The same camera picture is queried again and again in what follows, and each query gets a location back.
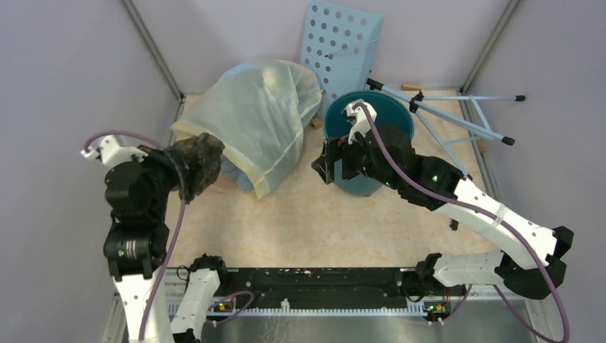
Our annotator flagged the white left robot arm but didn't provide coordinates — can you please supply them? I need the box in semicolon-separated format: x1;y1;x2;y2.
103;146;229;342

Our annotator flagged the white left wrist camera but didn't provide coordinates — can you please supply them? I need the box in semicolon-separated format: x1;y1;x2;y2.
80;135;149;168

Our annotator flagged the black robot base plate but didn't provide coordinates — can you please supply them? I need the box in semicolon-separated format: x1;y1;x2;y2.
214;267;467;310

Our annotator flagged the light blue perforated panel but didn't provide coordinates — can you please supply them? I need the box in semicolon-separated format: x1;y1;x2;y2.
300;1;384;118

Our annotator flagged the translucent white plastic bag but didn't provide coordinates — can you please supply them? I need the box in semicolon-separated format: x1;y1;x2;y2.
171;59;322;199

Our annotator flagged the teal plastic trash bin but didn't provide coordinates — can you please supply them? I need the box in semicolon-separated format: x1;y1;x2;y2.
324;90;416;197

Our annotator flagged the light blue folding stand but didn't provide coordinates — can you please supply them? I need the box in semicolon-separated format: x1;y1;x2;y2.
366;78;526;171

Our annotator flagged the dark grey trash bag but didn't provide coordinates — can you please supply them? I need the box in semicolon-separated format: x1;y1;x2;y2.
171;132;225;204

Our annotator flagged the small wooden block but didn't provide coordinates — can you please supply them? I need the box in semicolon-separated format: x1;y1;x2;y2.
401;84;422;91

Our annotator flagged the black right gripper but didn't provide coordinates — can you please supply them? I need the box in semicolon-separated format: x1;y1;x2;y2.
312;122;400;191

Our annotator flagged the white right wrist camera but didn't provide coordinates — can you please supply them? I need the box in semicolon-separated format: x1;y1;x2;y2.
342;99;377;145

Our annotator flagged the white toothed cable rail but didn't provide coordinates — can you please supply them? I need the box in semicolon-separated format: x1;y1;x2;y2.
168;300;441;319

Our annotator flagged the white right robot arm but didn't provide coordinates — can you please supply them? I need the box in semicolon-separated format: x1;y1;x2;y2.
312;124;574;300

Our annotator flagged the small black clip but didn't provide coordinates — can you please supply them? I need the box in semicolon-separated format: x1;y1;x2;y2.
449;219;459;231

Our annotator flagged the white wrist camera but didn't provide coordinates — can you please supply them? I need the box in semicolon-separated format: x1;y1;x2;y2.
342;99;377;145
80;135;149;168

